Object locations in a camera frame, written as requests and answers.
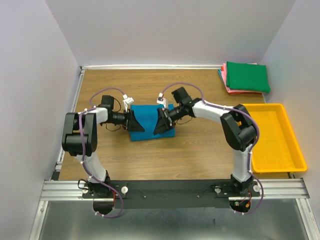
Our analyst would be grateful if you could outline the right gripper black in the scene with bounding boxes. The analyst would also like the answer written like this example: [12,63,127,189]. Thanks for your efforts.
[153,103,185,134]

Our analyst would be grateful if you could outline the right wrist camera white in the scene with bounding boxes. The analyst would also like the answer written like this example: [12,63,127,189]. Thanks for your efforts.
[156,96,166,106]

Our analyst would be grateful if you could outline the aluminium frame rail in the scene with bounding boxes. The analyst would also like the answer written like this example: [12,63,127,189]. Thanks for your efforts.
[30,68,320,240]

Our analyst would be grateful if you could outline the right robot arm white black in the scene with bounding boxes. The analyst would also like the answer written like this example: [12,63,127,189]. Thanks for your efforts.
[153,87,260,196]

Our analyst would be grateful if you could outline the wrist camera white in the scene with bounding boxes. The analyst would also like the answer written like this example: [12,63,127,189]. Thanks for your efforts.
[156,96,166,106]
[123,95,134,106]

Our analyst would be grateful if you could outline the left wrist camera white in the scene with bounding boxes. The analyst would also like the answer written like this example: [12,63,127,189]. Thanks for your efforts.
[123,95,134,106]

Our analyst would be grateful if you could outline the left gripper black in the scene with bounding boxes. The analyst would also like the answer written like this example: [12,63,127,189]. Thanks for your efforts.
[107,108,145,132]

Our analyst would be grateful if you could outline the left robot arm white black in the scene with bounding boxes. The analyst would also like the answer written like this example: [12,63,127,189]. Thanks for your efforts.
[61,94,145,198]

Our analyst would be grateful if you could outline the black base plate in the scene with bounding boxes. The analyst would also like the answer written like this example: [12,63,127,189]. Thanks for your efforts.
[77,179,260,216]

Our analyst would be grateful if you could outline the green folded t shirt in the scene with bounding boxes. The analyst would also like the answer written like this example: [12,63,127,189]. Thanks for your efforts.
[225,61,271,93]

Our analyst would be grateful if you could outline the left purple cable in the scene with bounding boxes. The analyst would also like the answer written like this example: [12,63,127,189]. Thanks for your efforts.
[78,86,128,220]

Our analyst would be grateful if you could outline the pink folded t shirt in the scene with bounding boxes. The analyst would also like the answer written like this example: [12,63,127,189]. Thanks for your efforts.
[221,62,261,95]

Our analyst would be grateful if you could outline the yellow plastic tray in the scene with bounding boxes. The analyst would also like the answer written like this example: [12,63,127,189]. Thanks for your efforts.
[244,103,308,174]

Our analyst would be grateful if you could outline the light blue folded t shirt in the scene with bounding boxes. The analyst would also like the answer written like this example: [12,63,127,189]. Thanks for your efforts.
[217,68,226,86]

